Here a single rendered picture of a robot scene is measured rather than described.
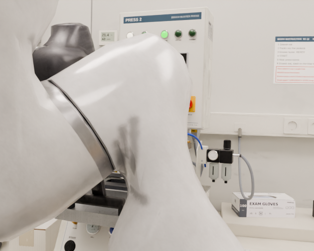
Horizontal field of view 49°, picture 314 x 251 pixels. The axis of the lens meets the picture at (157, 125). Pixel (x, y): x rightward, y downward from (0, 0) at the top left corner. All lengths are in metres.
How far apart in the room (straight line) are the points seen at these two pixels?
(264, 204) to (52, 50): 1.08
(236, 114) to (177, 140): 1.28
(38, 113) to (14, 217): 0.08
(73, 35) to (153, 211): 0.48
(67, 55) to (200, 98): 0.65
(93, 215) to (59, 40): 0.42
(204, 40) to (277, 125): 0.58
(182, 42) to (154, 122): 0.95
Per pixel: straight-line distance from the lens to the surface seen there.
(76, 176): 0.30
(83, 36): 0.72
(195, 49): 1.22
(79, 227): 1.03
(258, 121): 1.59
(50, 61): 0.64
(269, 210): 1.50
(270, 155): 1.66
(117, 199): 0.83
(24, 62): 0.28
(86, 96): 0.30
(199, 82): 1.21
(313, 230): 1.43
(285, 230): 1.41
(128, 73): 0.31
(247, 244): 1.33
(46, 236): 1.18
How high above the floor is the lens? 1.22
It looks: 3 degrees down
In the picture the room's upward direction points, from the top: 2 degrees clockwise
